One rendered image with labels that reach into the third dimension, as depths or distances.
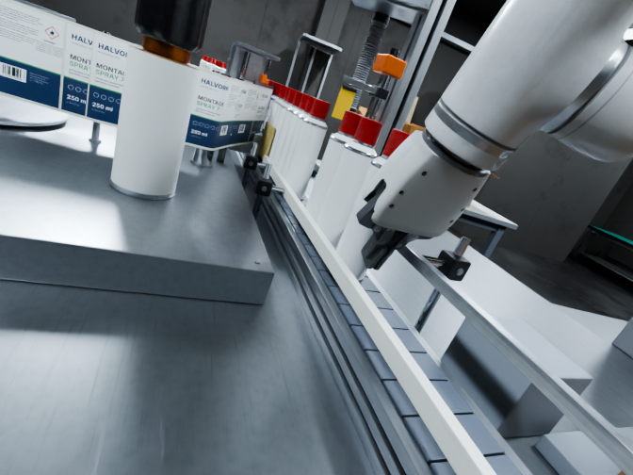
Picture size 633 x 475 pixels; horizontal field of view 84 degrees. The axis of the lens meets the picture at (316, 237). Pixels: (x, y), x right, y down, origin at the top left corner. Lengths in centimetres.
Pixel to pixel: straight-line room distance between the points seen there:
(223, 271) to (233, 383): 13
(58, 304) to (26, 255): 6
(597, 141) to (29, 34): 78
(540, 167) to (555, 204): 75
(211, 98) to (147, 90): 25
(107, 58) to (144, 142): 25
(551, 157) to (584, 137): 577
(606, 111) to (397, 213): 18
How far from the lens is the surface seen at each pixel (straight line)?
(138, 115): 53
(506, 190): 584
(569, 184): 652
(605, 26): 34
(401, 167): 36
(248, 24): 526
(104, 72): 76
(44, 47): 79
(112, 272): 43
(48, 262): 44
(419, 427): 34
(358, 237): 46
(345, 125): 58
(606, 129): 35
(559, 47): 33
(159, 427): 33
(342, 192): 53
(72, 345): 38
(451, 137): 34
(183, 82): 53
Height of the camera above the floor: 109
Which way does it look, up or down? 21 degrees down
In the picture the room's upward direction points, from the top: 20 degrees clockwise
